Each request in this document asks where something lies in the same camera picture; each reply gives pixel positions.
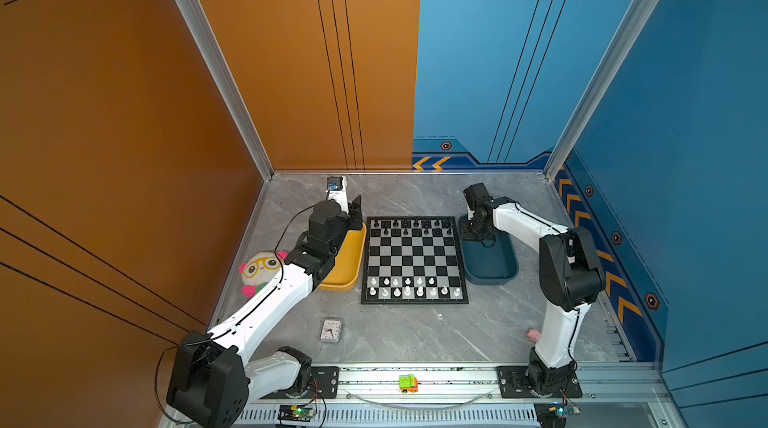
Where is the pink green plush toy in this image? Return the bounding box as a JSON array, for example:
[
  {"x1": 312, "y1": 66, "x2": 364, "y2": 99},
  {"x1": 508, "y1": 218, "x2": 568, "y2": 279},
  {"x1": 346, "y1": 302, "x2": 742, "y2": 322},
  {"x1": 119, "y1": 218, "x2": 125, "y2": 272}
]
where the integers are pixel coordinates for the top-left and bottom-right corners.
[{"x1": 239, "y1": 251, "x2": 288, "y2": 297}]

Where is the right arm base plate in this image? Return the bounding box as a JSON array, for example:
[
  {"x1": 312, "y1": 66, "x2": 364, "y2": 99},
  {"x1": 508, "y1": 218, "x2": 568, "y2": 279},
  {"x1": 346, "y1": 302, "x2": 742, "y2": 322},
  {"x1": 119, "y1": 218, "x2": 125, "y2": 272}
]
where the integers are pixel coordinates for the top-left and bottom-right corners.
[{"x1": 496, "y1": 364, "x2": 583, "y2": 399}]

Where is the dark teal plastic tray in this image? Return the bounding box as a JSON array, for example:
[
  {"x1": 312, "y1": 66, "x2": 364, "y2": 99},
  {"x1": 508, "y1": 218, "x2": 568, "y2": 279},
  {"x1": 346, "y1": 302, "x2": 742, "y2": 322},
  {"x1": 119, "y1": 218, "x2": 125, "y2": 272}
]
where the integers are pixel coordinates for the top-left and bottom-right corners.
[{"x1": 459, "y1": 215, "x2": 519, "y2": 286}]

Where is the green orange toy car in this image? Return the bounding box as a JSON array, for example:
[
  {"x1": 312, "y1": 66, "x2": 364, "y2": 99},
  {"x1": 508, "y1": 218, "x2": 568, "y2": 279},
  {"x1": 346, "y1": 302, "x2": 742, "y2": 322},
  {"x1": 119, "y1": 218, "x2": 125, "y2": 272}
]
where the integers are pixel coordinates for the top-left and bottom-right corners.
[{"x1": 398, "y1": 374, "x2": 418, "y2": 393}]

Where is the right green circuit board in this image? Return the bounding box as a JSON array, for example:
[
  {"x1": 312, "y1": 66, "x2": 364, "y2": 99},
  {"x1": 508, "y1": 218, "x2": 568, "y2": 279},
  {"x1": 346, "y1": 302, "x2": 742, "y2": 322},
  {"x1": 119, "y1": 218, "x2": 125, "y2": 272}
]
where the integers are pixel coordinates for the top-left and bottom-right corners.
[{"x1": 534, "y1": 404, "x2": 581, "y2": 428}]

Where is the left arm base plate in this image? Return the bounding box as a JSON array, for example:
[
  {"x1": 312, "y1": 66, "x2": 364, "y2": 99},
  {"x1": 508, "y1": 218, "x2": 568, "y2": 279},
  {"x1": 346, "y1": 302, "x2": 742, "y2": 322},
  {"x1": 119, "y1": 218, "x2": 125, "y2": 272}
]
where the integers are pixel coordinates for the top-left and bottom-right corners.
[{"x1": 266, "y1": 366, "x2": 340, "y2": 401}]

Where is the small clear alarm clock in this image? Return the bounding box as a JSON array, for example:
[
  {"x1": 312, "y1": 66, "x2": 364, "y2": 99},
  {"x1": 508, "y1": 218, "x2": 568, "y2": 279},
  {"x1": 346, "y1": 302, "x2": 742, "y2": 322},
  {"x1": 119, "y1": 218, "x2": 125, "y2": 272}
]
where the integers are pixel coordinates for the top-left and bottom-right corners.
[{"x1": 320, "y1": 318, "x2": 343, "y2": 343}]

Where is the left green circuit board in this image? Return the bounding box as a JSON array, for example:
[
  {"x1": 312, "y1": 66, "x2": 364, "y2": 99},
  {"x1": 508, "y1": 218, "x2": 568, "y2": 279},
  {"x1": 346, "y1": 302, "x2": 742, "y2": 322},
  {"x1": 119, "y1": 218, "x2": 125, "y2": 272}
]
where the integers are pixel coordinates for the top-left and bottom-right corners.
[{"x1": 276, "y1": 405, "x2": 317, "y2": 427}]

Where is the black white chessboard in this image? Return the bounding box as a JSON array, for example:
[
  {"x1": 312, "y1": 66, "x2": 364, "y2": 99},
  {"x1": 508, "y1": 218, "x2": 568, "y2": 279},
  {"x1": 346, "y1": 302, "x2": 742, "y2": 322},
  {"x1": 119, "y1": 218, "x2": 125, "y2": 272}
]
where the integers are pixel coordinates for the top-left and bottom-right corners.
[{"x1": 361, "y1": 216, "x2": 469, "y2": 306}]

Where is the small pink eraser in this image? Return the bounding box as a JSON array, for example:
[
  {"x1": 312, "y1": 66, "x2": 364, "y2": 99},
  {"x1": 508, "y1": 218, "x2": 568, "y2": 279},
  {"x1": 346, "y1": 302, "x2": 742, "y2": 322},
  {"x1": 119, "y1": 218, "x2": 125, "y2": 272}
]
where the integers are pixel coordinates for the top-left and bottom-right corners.
[{"x1": 526, "y1": 328, "x2": 542, "y2": 343}]

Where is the aluminium front rail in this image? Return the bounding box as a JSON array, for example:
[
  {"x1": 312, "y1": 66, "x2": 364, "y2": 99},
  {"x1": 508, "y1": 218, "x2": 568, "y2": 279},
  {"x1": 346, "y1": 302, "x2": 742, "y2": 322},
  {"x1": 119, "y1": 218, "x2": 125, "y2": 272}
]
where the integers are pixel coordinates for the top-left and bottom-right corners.
[{"x1": 169, "y1": 361, "x2": 672, "y2": 404}]

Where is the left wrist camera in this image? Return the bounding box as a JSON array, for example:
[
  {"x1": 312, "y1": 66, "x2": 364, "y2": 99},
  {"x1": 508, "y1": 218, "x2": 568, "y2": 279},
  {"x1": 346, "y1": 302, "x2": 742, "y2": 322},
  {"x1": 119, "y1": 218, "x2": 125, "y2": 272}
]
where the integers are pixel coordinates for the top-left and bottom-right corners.
[{"x1": 326, "y1": 176, "x2": 349, "y2": 213}]

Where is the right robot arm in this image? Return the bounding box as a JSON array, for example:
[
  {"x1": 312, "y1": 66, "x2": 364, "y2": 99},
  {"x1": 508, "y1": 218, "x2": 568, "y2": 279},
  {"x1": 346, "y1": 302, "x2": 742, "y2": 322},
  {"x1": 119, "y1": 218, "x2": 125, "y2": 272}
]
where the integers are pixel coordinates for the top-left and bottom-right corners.
[{"x1": 460, "y1": 183, "x2": 607, "y2": 397}]

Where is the yellow plastic tray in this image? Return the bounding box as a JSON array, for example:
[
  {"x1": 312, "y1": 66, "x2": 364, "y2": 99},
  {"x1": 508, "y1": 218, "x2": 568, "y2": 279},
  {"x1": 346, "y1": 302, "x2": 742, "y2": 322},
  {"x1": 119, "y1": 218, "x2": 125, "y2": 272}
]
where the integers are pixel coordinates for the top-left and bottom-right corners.
[{"x1": 318, "y1": 225, "x2": 367, "y2": 292}]

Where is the green circuit board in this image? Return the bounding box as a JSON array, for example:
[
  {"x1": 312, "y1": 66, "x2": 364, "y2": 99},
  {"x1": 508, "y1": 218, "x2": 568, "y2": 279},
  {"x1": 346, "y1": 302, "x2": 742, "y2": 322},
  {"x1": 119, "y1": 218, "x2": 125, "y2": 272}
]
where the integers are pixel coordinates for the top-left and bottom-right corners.
[
  {"x1": 276, "y1": 405, "x2": 317, "y2": 427},
  {"x1": 534, "y1": 404, "x2": 581, "y2": 428}
]

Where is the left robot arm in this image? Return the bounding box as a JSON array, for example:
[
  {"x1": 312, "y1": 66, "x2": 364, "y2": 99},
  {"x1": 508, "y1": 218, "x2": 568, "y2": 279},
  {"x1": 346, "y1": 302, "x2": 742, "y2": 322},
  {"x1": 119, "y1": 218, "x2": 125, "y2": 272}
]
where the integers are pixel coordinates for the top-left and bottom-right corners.
[{"x1": 156, "y1": 196, "x2": 364, "y2": 427}]

